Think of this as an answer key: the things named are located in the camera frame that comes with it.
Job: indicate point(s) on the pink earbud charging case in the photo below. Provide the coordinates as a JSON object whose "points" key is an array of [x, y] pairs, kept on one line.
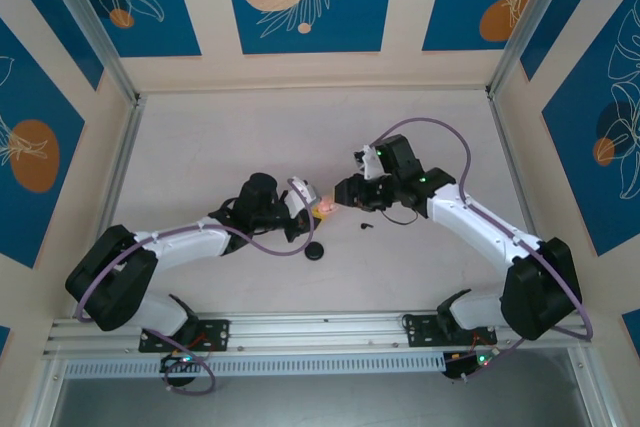
{"points": [[327, 204]]}

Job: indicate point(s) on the black earbud charging case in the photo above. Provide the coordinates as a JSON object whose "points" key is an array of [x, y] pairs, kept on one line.
{"points": [[315, 251]]}

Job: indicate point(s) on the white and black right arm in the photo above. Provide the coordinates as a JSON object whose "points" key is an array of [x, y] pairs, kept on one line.
{"points": [[480, 227]]}

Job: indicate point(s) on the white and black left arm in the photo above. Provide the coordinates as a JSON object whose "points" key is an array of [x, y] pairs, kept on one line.
{"points": [[190, 247]]}

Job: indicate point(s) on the black controller board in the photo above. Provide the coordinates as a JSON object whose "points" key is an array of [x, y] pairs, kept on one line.
{"points": [[175, 362], [460, 367]]}

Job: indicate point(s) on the grey metal panel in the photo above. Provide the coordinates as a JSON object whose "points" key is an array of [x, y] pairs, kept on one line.
{"points": [[325, 402]]}

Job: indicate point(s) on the long aluminium base rail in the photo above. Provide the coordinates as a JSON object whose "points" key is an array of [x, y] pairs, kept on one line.
{"points": [[325, 332]]}

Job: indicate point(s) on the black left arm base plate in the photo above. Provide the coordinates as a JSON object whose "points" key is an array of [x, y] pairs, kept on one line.
{"points": [[215, 334]]}

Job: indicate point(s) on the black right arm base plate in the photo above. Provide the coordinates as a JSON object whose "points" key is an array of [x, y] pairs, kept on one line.
{"points": [[420, 329]]}

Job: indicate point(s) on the aluminium frame post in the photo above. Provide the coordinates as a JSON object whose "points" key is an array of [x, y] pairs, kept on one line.
{"points": [[90, 32], [535, 17]]}

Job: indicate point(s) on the aluminium frame leg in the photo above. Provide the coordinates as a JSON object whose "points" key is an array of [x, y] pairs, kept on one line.
{"points": [[42, 397], [595, 392]]}

